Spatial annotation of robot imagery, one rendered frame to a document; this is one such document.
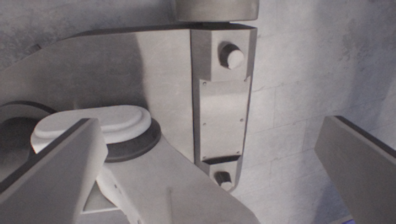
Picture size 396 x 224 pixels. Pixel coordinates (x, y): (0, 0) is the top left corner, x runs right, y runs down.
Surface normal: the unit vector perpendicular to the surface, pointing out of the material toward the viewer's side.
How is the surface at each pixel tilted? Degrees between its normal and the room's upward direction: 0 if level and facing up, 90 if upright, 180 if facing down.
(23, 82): 0
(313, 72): 0
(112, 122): 90
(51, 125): 90
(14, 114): 0
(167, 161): 90
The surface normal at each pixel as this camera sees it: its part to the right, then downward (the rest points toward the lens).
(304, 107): 0.19, 0.47
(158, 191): -0.02, -0.88
